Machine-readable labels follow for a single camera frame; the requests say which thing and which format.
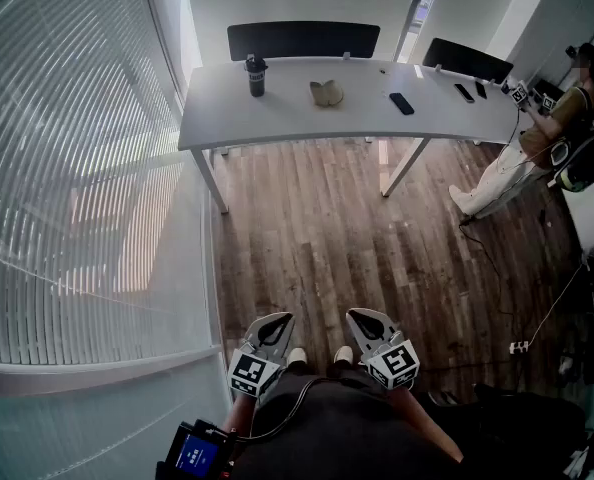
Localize long black divider panel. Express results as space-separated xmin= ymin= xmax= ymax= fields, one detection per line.
xmin=226 ymin=20 xmax=382 ymax=63

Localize short black divider panel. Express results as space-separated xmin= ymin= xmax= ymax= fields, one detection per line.
xmin=421 ymin=37 xmax=515 ymax=86

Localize black office chair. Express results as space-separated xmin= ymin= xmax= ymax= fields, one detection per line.
xmin=556 ymin=317 xmax=594 ymax=390

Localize thin white cable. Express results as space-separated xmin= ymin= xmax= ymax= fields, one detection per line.
xmin=525 ymin=261 xmax=587 ymax=345

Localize black bag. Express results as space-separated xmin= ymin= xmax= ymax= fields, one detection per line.
xmin=425 ymin=381 xmax=589 ymax=480

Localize black device cable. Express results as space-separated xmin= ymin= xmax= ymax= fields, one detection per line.
xmin=235 ymin=376 xmax=323 ymax=442

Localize person's black shirt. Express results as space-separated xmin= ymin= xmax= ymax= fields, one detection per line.
xmin=230 ymin=367 xmax=464 ymax=480

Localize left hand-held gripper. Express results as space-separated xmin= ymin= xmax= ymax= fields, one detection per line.
xmin=226 ymin=312 xmax=296 ymax=399

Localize white window blinds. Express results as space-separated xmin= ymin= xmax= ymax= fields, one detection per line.
xmin=0 ymin=0 xmax=214 ymax=367

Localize black shaker bottle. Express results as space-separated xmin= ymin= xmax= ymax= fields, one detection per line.
xmin=243 ymin=53 xmax=270 ymax=99

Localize beige glasses case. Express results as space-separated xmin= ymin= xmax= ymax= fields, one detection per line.
xmin=309 ymin=79 xmax=345 ymax=108

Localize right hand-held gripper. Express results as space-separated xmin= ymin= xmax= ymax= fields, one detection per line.
xmin=345 ymin=307 xmax=421 ymax=392

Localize black floor cable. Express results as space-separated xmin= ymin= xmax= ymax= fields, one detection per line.
xmin=457 ymin=209 xmax=548 ymax=320

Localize person's right forearm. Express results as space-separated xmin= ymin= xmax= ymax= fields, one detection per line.
xmin=395 ymin=386 xmax=466 ymax=465

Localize person's left forearm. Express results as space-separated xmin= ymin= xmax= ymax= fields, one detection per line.
xmin=220 ymin=391 xmax=259 ymax=438

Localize white desk leg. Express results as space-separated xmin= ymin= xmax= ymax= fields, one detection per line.
xmin=191 ymin=147 xmax=230 ymax=215
xmin=380 ymin=137 xmax=433 ymax=199

